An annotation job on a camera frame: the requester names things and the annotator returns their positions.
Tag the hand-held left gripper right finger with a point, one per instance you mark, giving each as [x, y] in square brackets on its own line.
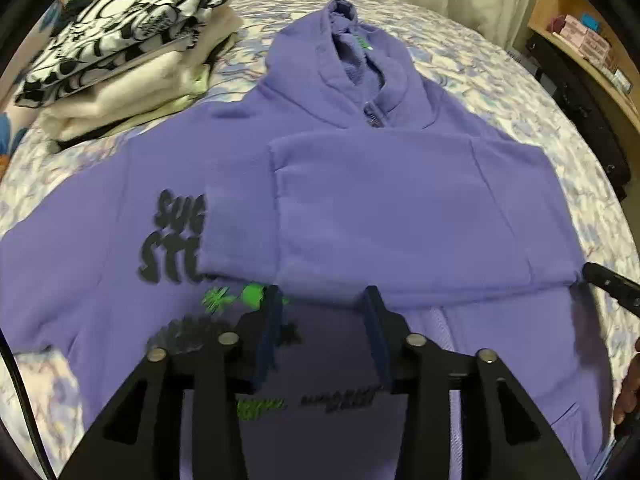
[375, 330]

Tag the black and white patterned cloth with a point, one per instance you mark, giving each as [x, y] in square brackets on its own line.
[125, 25]

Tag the floral bed sheet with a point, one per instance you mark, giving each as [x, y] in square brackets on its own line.
[500, 60]

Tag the stack of pink boxes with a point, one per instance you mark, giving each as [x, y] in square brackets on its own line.
[585, 40]

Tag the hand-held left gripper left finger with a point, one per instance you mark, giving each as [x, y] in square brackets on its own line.
[267, 330]

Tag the purple hoodie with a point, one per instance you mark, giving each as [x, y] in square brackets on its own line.
[375, 200]

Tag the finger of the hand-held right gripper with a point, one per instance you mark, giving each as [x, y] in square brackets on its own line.
[612, 282]

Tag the small blue box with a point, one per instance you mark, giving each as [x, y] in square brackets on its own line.
[591, 23]

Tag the cream folded garment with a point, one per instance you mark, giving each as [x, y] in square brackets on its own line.
[135, 85]

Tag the person's right hand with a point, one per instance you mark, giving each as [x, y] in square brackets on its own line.
[630, 390]

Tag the wooden shelf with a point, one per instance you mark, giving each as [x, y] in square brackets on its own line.
[565, 0]

